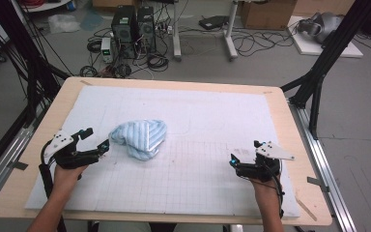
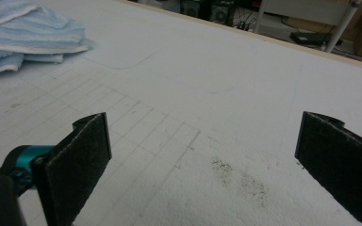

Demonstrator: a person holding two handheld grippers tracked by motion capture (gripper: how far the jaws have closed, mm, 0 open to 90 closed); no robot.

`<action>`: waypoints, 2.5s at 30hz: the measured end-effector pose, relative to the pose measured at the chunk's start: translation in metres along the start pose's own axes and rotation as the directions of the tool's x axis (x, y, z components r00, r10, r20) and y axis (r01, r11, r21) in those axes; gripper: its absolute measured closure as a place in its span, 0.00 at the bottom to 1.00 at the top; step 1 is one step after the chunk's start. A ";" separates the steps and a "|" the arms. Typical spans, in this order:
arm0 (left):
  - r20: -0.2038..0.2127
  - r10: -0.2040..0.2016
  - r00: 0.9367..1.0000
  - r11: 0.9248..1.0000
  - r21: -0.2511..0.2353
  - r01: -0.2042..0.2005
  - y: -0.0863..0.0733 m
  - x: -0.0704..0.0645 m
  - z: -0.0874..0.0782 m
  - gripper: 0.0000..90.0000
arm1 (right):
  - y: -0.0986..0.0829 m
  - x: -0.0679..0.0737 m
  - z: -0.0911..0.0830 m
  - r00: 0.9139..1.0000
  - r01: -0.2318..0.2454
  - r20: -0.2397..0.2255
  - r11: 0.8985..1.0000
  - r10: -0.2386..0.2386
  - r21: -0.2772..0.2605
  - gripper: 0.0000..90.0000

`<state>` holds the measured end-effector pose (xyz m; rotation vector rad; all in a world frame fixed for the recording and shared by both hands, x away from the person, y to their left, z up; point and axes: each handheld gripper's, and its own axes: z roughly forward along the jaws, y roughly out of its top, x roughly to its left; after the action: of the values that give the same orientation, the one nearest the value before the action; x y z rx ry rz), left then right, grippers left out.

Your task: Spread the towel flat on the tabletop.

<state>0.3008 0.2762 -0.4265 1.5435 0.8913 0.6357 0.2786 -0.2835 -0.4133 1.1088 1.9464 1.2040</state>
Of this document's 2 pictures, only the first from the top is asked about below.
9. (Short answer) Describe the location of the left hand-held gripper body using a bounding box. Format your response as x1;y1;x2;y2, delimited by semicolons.
43;130;99;170

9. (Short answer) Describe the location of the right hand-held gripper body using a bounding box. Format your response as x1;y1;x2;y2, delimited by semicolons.
236;140;296;183

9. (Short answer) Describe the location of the light blue striped towel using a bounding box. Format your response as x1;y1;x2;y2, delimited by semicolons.
108;119;168;162

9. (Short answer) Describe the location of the person's right hand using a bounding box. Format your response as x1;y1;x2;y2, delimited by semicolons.
250;173;283;202

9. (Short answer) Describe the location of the person's left hand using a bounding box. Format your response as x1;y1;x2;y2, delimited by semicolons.
52;164;90;194

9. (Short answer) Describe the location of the white grid mat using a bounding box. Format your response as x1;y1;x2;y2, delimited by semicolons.
24;85;301;218

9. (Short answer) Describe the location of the thin wooden stick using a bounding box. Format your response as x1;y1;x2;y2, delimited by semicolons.
295;196;319;222

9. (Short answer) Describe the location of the white power supply box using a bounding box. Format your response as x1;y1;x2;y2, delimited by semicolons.
100;37;114;64

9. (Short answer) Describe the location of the wide black computer tower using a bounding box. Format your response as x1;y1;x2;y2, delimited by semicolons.
110;4;138;60

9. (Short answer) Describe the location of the white desk leg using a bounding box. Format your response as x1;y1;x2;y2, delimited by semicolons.
224;0;240;62
172;0;184;62

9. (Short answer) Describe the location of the white floor board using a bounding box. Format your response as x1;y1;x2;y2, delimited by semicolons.
286;14;364;59

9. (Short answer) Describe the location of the clear plastic bag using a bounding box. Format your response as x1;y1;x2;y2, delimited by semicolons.
47;13;82;35

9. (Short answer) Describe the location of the narrow black computer tower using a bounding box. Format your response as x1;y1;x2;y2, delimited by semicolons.
136;5;157;54

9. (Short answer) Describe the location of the black flat device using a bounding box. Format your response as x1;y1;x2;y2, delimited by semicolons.
198;14;230;31

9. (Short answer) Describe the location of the brown cardboard box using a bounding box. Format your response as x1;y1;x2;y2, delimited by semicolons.
241;0;298;31

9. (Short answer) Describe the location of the grey headset device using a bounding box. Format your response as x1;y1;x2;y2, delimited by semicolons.
297;12;344;44

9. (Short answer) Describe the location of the aluminium rail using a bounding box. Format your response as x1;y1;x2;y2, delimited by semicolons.
288;99;358;232
0;105;43;211

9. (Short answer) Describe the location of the grey metal bracket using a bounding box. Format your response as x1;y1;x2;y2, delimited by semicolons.
306;176;330;193

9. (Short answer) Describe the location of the black metal frame stand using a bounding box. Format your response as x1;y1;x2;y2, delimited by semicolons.
0;0;72;129
279;0;371;141

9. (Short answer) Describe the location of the black cable coil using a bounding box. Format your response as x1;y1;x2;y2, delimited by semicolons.
146;52;170;73

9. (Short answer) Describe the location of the tangle of black floor cables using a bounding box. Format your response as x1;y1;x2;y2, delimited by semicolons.
231;27;292;58

